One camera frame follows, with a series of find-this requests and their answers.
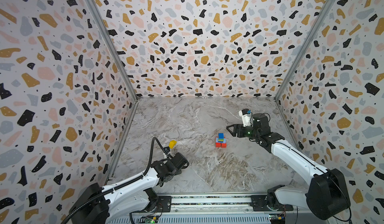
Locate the left wall corner aluminium post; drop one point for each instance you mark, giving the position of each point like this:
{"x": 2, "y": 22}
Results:
{"x": 110, "y": 46}

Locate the right wall corner aluminium post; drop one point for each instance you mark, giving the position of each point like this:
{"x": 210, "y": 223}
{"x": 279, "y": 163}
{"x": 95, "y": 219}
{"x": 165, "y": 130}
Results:
{"x": 309, "y": 39}

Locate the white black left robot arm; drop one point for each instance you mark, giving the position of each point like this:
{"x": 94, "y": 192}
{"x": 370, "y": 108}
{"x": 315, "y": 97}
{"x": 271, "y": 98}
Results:
{"x": 100, "y": 205}

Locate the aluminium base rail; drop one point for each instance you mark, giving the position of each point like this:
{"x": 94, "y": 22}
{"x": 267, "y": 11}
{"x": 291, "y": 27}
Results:
{"x": 222, "y": 208}

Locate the yellow arch block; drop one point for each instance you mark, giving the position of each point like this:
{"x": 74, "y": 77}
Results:
{"x": 172, "y": 144}

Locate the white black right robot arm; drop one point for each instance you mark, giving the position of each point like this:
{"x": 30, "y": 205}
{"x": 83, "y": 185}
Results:
{"x": 327, "y": 194}

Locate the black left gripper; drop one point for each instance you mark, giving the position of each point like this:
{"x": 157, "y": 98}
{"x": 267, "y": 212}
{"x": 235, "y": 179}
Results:
{"x": 178, "y": 172}

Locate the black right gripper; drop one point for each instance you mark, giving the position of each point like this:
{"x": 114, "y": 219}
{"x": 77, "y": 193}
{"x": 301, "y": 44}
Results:
{"x": 243, "y": 130}

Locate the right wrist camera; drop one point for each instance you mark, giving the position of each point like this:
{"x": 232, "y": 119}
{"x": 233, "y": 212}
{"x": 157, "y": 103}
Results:
{"x": 246, "y": 116}

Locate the light blue rectangular block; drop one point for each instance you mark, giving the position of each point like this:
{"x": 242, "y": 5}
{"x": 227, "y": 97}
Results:
{"x": 220, "y": 141}

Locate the wall corner aluminium post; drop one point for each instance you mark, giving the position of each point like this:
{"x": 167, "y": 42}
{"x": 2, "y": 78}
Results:
{"x": 110, "y": 46}
{"x": 309, "y": 39}

